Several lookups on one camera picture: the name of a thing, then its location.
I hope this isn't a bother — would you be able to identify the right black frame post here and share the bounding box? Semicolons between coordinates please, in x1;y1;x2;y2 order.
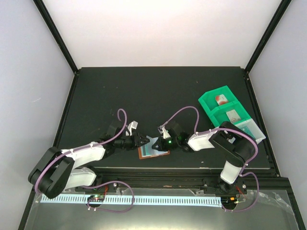
245;0;292;74

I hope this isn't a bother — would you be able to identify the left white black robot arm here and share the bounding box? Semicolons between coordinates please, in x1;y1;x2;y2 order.
28;121;150;199

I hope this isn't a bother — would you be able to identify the left black frame post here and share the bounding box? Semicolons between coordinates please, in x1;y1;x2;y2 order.
33;0;78;74

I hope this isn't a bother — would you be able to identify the brown leather card holder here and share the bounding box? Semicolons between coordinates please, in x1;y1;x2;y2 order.
138;137;170;160

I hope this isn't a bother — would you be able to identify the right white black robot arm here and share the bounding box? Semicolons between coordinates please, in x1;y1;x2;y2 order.
151;121;258;194

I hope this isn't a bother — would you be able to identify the white slotted cable duct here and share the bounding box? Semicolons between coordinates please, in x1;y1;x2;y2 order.
40;194;222;207

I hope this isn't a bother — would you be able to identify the purple cable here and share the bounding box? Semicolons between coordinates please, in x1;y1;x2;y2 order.
34;109;127;194
160;106;260;175

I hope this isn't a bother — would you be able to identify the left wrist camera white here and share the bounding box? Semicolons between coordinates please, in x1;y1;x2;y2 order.
126;121;138;136

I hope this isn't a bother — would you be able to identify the white card in middle bin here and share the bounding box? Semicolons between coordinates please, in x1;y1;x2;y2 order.
226;109;241;124

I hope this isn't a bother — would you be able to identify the black frame post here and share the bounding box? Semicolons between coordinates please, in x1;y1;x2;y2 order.
33;0;78;74
245;0;292;74

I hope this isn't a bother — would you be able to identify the green plastic bin far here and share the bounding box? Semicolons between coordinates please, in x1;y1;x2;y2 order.
198;86;238;113

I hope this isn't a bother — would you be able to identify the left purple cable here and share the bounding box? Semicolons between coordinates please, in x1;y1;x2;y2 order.
34;109;127;194

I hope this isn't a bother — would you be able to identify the green plastic bin middle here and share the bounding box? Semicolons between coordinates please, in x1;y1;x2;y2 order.
208;102;251;127

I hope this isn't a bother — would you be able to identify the green plastic bin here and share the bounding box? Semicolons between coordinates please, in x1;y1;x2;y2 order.
198;86;238;113
208;102;251;127

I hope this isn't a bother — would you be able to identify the circuit board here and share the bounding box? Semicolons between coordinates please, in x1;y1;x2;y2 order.
221;197;242;204
87;195;105;202

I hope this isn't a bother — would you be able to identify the left circuit board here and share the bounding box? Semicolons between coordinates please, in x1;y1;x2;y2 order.
87;195;105;202

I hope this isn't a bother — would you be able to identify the red white card in bin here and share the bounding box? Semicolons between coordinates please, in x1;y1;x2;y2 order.
215;94;228;106

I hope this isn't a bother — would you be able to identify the teal card in clear bin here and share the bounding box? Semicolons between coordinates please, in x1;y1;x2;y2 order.
241;126;252;136

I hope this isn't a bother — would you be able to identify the black aluminium rail base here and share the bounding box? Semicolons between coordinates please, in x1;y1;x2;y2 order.
35;167;291;192

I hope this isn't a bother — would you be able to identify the teal card in holder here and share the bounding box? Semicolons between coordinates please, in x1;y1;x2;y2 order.
141;145;153;157

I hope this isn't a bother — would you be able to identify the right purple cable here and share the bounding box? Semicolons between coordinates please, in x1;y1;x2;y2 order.
160;106;260;175

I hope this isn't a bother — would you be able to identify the right circuit board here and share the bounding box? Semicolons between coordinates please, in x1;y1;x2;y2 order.
221;197;242;204

